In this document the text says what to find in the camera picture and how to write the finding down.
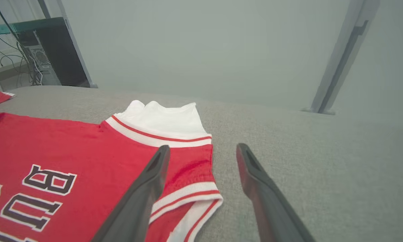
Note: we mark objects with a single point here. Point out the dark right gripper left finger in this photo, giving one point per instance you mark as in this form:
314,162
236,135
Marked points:
137,201

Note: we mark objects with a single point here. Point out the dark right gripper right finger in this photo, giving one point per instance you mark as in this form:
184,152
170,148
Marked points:
272,208

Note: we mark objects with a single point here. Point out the red Bulls 23 jersey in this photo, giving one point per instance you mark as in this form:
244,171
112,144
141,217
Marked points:
70,144

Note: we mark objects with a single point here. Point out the black computer tower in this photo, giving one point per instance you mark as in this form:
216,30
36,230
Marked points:
60,57

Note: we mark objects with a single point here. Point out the wide white partition panel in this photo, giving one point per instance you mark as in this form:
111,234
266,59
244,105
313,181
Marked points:
204,50

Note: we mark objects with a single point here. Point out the green desk top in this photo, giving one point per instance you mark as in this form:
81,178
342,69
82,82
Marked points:
26,25

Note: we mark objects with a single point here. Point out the white partition panel grey frame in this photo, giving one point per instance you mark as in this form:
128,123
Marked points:
399,67

